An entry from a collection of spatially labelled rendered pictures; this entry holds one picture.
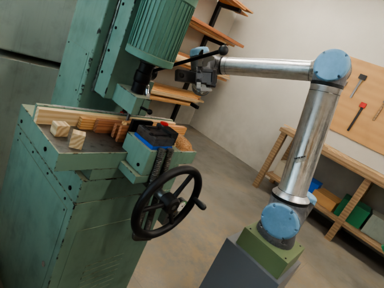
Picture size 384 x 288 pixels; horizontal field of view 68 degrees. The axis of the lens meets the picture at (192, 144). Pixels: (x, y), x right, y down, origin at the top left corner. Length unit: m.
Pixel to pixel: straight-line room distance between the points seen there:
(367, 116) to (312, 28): 1.40
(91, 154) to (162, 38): 0.43
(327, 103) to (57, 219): 1.03
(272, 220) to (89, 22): 1.03
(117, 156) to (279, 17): 4.05
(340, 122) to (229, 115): 1.67
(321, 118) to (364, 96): 2.97
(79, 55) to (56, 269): 0.79
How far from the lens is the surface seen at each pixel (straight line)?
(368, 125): 4.04
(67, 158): 0.86
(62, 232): 1.07
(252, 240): 1.41
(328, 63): 1.13
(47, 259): 1.20
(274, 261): 1.39
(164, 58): 0.99
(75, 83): 1.23
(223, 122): 4.79
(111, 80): 1.12
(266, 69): 1.35
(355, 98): 4.10
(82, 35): 1.24
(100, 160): 0.92
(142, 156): 0.91
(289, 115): 4.30
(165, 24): 0.98
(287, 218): 1.16
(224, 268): 1.51
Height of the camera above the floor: 1.29
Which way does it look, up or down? 18 degrees down
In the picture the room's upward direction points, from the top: 24 degrees clockwise
